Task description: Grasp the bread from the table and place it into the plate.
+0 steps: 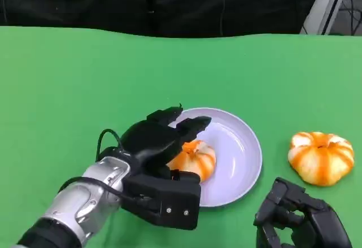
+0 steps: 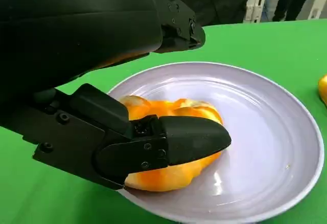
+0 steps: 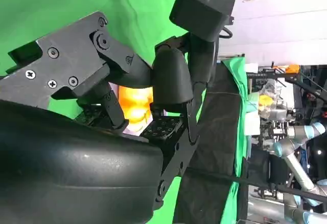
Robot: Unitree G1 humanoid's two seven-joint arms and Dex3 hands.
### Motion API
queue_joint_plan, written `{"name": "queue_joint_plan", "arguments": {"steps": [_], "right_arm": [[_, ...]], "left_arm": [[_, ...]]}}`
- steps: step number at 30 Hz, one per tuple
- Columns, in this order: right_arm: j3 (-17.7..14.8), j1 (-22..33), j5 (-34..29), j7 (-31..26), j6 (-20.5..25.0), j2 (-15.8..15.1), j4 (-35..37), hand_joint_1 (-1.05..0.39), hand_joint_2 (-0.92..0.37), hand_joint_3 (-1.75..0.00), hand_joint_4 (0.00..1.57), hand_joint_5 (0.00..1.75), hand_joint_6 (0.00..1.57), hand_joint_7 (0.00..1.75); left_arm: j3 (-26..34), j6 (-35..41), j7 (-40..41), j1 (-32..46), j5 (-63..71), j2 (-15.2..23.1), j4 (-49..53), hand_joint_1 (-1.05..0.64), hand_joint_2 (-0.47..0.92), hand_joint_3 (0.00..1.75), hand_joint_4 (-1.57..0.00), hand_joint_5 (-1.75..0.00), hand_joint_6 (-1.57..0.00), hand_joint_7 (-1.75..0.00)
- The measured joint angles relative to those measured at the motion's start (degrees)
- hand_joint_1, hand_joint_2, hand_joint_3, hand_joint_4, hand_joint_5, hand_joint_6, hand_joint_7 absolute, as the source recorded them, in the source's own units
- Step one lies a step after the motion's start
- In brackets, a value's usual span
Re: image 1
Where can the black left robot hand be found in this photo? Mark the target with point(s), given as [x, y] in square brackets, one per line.
[152, 143]

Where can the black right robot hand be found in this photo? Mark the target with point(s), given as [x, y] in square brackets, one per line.
[311, 219]

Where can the orange and white bread roll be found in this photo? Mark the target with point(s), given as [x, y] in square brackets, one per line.
[198, 160]
[319, 160]

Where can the lilac plate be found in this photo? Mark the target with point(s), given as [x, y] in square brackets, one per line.
[232, 146]

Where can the green table cloth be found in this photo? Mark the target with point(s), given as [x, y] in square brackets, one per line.
[85, 75]

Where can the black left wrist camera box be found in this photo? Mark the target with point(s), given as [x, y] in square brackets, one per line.
[169, 200]

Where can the white frame post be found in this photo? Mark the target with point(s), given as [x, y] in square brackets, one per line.
[325, 5]

